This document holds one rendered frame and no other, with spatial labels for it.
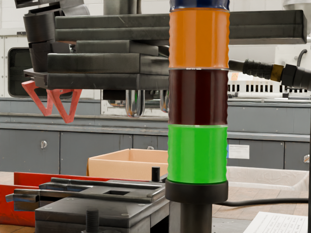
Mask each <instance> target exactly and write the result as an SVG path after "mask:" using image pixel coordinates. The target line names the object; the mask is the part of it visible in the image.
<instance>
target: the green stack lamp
mask: <svg viewBox="0 0 311 233"><path fill-rule="evenodd" d="M227 128H228V126H225V125H179V124H171V125H168V160H167V161H168V168H167V171H168V176H167V179H169V180H172V181H176V182H184V183H218V182H223V181H226V180H227V177H226V173H227V168H226V165H227V158H226V157H227V145H228V143H227V137H228V134H227Z"/></svg>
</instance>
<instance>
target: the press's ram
mask: <svg viewBox="0 0 311 233"><path fill-rule="evenodd" d="M229 13H230V17H229V21H230V25H229V30H230V33H229V40H230V42H229V45H271V44H307V18H306V17H305V15H304V12H303V10H275V11H241V12H229ZM169 21H170V16H169V13H156V14H137V0H103V15H88V16H56V17H55V41H56V42H62V43H69V44H75V45H76V53H71V54H48V70H47V72H48V74H47V88H48V89H89V90H103V100H109V101H110V106H124V105H125V111H126V114H127V115H128V116H129V117H132V118H139V117H141V116H143V114H144V111H145V100H153V99H154V94H157V90H160V109H161V111H162V112H164V113H168V111H169V108H168V103H169V99H168V94H169V89H168V86H169V80H168V78H169V71H168V70H173V69H186V68H169V59H168V58H165V57H159V56H158V47H157V46H170V44H169V38H170V35H169V29H170V25H169Z"/></svg>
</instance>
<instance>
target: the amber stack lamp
mask: <svg viewBox="0 0 311 233"><path fill-rule="evenodd" d="M169 16H170V21H169V25H170V29H169V35H170V38H169V44H170V46H169V53H170V55H169V68H195V69H219V68H229V65H228V62H229V55H228V54H229V42H230V40H229V33H230V30H229V25H230V21H229V17H230V13H227V12H221V11H207V10H191V11H178V12H171V13H170V14H169Z"/></svg>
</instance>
